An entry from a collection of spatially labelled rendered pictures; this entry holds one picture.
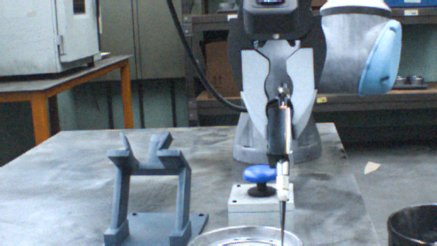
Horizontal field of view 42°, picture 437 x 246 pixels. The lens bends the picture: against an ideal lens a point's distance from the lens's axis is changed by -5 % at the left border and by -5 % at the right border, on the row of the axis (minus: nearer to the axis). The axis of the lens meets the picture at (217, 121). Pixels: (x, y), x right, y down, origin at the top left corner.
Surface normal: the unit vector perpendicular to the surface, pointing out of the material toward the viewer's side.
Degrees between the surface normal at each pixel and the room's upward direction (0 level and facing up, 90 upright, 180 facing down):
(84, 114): 90
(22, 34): 90
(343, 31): 77
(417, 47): 90
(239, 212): 90
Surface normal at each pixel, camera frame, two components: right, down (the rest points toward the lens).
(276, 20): -0.07, 0.69
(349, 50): -0.41, -0.02
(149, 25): -0.11, 0.19
